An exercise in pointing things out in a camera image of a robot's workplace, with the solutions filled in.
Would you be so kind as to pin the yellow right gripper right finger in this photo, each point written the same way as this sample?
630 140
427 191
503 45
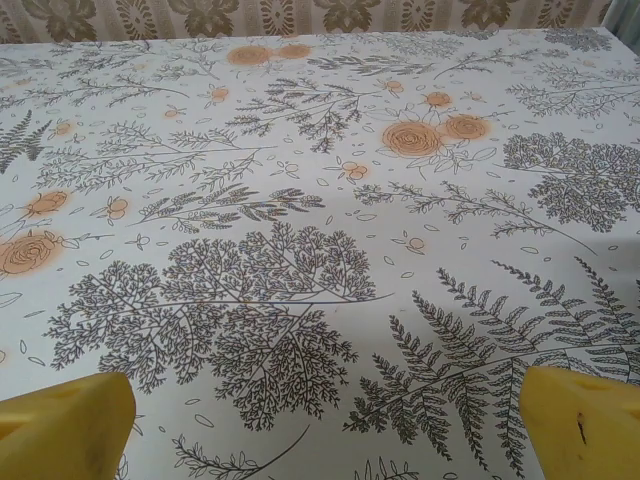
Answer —
585 430

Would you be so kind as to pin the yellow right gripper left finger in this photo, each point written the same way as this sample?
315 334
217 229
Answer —
75 425

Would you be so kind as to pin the floral print tablecloth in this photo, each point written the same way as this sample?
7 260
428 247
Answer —
320 200

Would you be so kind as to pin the aluminium right frame post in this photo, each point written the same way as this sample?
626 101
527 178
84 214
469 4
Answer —
622 12

